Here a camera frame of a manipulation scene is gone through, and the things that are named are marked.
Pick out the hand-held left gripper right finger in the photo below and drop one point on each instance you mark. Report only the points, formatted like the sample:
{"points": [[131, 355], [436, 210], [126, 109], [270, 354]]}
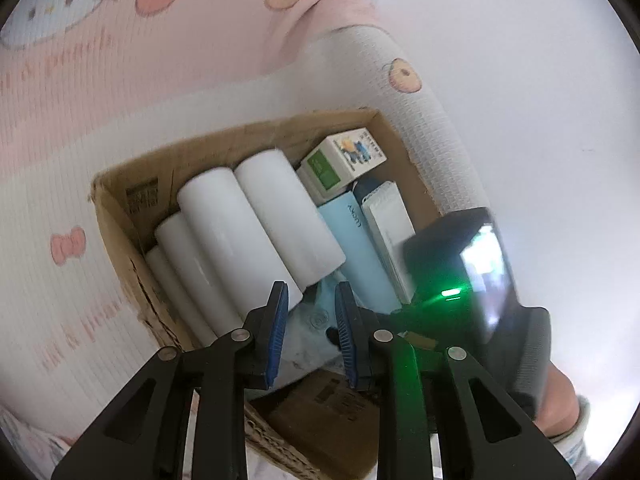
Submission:
{"points": [[347, 340]]}

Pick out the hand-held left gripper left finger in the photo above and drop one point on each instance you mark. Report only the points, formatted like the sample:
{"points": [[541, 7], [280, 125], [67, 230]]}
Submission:
{"points": [[277, 340]]}

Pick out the brown cardboard box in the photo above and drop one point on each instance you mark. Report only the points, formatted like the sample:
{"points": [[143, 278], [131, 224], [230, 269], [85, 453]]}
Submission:
{"points": [[330, 425]]}

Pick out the white cardboard tube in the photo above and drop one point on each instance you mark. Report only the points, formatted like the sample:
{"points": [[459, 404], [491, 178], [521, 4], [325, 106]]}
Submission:
{"points": [[175, 245], [285, 210], [225, 240], [167, 285]]}

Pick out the person's right forearm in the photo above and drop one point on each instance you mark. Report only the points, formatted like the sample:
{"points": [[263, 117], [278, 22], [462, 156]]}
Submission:
{"points": [[560, 405]]}

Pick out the white printed box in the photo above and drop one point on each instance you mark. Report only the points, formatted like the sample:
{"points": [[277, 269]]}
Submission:
{"points": [[390, 230]]}

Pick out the light blue box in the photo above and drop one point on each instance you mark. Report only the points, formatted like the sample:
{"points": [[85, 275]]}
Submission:
{"points": [[350, 250]]}

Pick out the white green cartoon print box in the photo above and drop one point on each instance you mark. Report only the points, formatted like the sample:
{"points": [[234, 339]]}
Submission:
{"points": [[335, 165]]}

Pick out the pink cat print mat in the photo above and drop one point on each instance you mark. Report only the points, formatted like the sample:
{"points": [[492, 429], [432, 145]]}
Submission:
{"points": [[150, 110]]}

